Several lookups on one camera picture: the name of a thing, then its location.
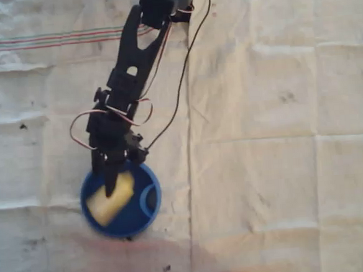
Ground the yellow rectangular block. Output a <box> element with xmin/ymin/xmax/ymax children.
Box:
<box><xmin>84</xmin><ymin>171</ymin><xmax>137</xmax><ymax>229</ymax></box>

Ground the blue plastic bowl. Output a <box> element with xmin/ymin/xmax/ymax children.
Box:
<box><xmin>78</xmin><ymin>160</ymin><xmax>165</xmax><ymax>242</ymax></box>

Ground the white cloth with coloured stripes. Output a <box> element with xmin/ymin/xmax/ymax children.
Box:
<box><xmin>0</xmin><ymin>0</ymin><xmax>363</xmax><ymax>272</ymax></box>

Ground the red white servo cable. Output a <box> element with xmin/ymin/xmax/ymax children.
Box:
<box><xmin>62</xmin><ymin>17</ymin><xmax>181</xmax><ymax>151</ymax></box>

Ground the thin black cable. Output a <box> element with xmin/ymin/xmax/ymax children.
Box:
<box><xmin>135</xmin><ymin>0</ymin><xmax>224</xmax><ymax>149</ymax></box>

